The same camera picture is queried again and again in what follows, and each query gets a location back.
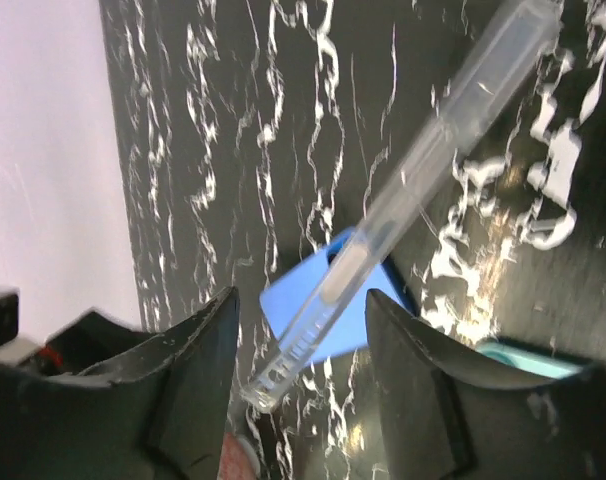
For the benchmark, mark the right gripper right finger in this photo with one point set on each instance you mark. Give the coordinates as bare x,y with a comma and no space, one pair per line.
449,412

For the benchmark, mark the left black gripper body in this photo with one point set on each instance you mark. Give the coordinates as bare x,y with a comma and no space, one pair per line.
87,340

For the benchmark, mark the clear transparent phone case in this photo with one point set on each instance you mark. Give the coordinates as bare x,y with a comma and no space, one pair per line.
509,48

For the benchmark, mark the teal smartphone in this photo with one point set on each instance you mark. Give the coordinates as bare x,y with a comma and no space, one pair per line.
527,359

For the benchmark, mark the leaf patterned round bowl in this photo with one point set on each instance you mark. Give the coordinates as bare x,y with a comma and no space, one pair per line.
235,463

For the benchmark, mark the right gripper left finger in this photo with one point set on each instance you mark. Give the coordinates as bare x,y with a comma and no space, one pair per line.
156,411

